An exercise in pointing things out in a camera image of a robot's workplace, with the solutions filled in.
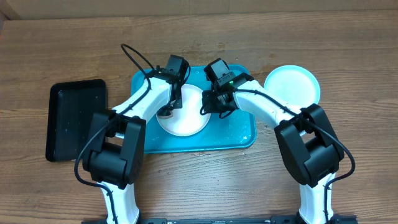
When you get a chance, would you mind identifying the dark scrubbing sponge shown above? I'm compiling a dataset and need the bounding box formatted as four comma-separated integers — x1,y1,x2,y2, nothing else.
157,109,173,119

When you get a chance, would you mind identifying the white plate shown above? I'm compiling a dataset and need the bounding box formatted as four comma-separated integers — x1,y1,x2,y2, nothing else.
156,84,210,137

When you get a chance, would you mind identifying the light blue plate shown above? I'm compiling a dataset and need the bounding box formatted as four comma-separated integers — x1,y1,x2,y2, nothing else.
264,65,321,107

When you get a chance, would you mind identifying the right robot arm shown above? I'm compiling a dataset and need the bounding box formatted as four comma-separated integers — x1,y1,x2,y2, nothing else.
200,72,344,223

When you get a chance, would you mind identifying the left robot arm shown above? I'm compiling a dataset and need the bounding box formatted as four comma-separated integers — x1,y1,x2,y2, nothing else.
74,70,186,223

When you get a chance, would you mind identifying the black plastic tray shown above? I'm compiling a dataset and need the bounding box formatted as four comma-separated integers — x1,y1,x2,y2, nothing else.
45,79,108,162

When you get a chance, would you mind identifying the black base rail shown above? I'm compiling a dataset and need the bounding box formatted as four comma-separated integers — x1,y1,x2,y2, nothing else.
81,214,358,224

